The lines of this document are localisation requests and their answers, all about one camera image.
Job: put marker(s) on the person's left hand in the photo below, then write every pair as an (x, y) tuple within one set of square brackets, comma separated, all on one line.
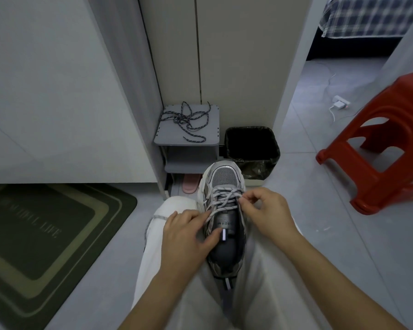
[(180, 243)]

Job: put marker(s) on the person's right hand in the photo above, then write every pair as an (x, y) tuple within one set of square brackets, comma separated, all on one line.
[(273, 216)]

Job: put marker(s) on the person's right thumb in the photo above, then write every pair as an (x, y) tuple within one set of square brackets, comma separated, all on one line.
[(248, 207)]

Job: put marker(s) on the person's left thumb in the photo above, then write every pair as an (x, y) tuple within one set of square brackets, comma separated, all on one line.
[(216, 240)]

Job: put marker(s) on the light grey shoelace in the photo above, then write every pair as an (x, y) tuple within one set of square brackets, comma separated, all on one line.
[(225, 196)]

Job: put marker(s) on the grey mesh sneaker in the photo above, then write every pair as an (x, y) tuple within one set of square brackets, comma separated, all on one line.
[(223, 183)]

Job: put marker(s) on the person's left forearm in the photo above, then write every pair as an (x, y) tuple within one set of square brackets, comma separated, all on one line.
[(163, 302)]

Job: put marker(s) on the person's right forearm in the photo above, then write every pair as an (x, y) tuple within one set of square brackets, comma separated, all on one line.
[(334, 285)]

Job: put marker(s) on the pink slipper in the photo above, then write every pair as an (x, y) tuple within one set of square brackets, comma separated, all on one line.
[(190, 183)]

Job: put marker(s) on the black lined trash bin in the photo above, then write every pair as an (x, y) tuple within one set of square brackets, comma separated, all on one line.
[(251, 144)]

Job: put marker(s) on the white trousers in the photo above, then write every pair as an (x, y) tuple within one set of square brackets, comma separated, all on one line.
[(261, 292)]

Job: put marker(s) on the grey small shoe shelf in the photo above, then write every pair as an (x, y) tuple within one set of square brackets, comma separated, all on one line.
[(206, 133)]

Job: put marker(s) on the dark speckled shoelace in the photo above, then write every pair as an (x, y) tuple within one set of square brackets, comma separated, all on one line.
[(187, 120)]

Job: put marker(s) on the red plastic stool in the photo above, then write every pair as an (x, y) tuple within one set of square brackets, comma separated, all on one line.
[(382, 175)]

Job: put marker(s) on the white power adapter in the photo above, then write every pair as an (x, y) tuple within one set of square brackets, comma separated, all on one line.
[(340, 102)]

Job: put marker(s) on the white wardrobe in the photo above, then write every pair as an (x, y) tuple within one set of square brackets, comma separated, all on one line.
[(241, 48)]

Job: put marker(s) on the green striped door mat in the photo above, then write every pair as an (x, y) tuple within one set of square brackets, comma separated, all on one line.
[(38, 243)]

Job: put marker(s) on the bed with plaid sheet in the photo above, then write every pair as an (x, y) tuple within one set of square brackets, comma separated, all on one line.
[(375, 15)]

